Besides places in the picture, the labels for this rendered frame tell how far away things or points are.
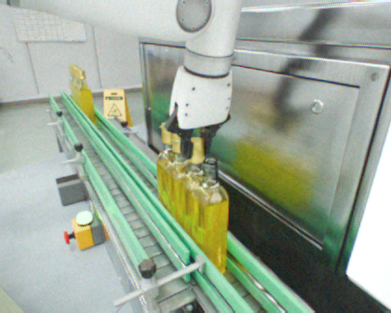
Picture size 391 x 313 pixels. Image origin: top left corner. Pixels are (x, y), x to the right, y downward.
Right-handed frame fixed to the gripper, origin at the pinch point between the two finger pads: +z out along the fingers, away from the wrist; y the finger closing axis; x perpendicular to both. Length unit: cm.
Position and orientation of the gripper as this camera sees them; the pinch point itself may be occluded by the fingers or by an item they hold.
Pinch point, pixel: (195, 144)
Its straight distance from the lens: 54.7
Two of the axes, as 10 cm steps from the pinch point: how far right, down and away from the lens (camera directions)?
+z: -1.2, 7.9, 6.0
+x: 4.9, 5.7, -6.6
